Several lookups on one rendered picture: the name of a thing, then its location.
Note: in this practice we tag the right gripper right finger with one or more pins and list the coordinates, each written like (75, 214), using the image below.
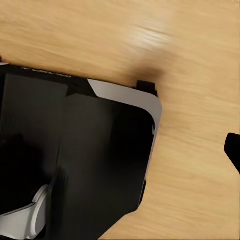
(232, 149)

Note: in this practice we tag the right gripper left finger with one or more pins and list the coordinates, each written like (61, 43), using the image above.
(12, 149)

